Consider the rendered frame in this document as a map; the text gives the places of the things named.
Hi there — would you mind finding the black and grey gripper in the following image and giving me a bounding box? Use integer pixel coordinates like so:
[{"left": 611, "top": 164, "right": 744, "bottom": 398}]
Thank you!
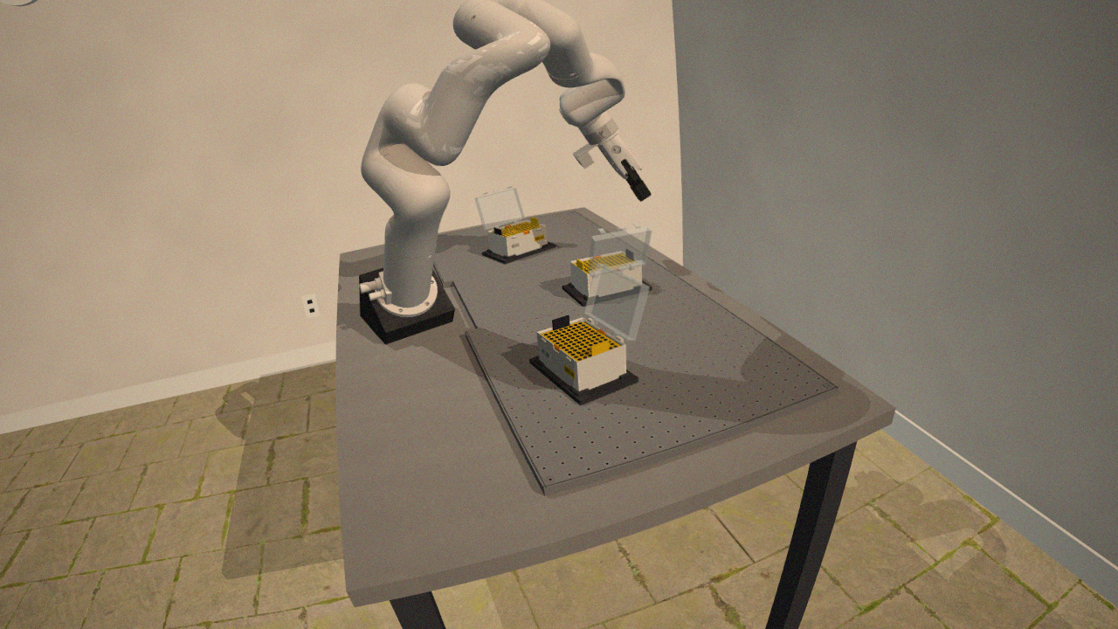
[{"left": 597, "top": 128, "right": 652, "bottom": 202}]

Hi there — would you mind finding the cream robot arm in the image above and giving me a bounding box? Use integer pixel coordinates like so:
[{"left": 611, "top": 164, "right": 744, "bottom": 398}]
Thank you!
[{"left": 359, "top": 0, "right": 625, "bottom": 317}]

